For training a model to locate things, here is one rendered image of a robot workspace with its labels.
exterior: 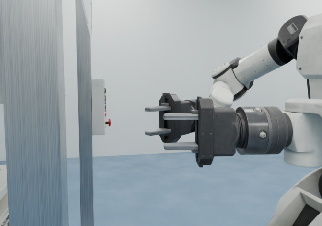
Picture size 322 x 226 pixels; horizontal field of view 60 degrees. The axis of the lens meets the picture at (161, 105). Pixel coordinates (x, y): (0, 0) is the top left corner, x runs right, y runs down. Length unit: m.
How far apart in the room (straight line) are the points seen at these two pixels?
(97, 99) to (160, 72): 2.88
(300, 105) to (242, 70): 0.50
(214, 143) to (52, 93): 0.28
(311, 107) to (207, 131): 0.18
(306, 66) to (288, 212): 0.37
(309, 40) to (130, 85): 3.47
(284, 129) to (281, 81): 4.40
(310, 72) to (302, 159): 0.28
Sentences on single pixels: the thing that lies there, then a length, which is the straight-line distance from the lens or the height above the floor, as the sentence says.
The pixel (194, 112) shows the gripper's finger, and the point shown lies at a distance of 0.50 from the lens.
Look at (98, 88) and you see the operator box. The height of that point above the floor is 1.04.
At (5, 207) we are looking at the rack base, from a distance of 0.62.
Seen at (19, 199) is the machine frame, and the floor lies 0.93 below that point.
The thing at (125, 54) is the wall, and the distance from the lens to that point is 4.10.
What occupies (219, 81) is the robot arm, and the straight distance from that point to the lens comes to 1.03.
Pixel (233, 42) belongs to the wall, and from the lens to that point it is 4.53.
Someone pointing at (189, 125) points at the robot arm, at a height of 0.96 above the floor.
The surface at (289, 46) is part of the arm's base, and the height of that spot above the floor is 1.17.
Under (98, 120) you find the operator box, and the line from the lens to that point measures 1.32.
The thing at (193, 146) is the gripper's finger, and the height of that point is 0.96.
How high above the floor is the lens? 1.07
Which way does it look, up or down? 5 degrees down
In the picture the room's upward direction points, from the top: straight up
